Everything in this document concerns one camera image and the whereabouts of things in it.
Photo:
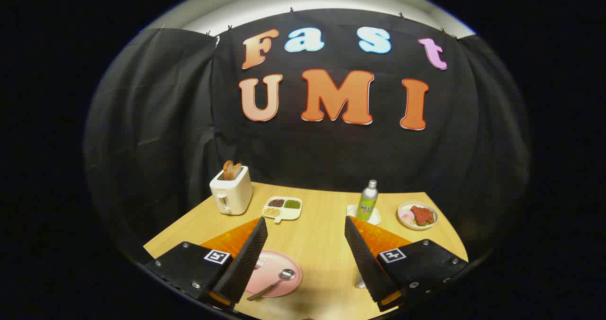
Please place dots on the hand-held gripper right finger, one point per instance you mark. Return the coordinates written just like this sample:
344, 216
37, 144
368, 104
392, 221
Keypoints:
367, 263

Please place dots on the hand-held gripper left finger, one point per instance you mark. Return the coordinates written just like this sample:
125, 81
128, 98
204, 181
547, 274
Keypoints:
246, 263

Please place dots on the silver spoon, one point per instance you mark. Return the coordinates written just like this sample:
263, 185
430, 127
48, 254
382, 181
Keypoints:
287, 275

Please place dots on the pink plate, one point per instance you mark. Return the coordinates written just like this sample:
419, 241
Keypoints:
277, 263

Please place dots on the white square coaster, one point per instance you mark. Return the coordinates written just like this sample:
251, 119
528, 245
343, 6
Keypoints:
351, 212

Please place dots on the white plate with food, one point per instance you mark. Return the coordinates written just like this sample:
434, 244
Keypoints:
404, 223

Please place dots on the green drink bottle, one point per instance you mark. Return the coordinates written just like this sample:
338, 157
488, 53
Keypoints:
367, 205

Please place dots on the pink ham slices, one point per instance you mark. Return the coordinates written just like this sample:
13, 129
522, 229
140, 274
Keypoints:
406, 216

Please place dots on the white divided dish with beans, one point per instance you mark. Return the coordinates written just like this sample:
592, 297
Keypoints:
282, 208

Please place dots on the cream toaster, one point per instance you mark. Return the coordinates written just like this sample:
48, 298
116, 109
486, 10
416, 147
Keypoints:
232, 194

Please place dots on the red meat piece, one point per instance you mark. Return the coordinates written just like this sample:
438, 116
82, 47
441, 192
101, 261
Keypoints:
423, 215

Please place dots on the brown toast slice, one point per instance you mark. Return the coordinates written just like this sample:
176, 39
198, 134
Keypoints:
236, 170
227, 169

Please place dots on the black backdrop cloth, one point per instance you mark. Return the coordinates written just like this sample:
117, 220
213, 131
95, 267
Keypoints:
331, 149

